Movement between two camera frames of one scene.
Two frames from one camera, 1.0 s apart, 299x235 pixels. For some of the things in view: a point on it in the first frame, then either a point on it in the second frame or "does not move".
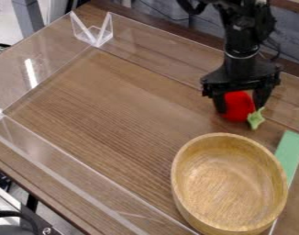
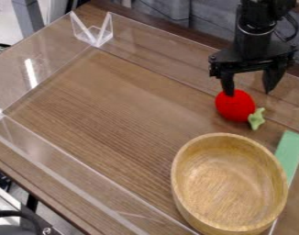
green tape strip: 290,151 does not move
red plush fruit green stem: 240,108 does not move
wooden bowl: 229,184 does not move
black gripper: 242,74 to 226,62
